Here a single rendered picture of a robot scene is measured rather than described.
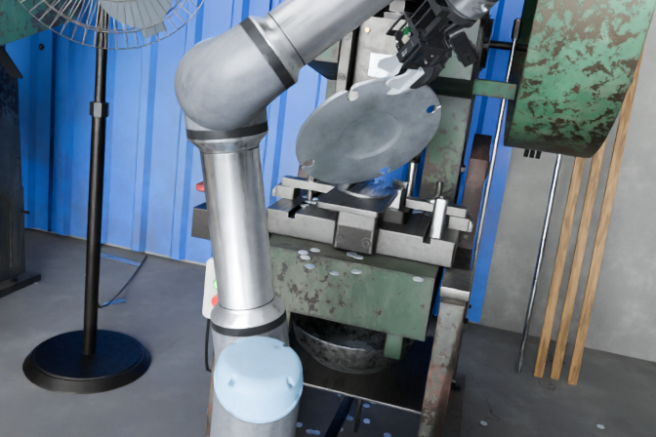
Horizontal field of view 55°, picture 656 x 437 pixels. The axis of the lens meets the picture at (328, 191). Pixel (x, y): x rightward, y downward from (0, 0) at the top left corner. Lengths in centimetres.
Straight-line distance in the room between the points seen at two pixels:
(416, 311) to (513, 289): 147
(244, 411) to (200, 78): 42
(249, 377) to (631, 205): 216
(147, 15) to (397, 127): 94
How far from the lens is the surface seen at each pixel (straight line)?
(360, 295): 142
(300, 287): 145
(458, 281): 140
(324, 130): 116
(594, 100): 125
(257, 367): 87
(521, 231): 278
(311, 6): 76
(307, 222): 149
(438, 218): 144
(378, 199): 141
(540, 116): 129
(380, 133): 123
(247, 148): 89
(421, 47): 101
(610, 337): 295
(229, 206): 90
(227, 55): 75
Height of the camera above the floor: 109
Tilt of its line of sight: 13 degrees down
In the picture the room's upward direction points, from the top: 7 degrees clockwise
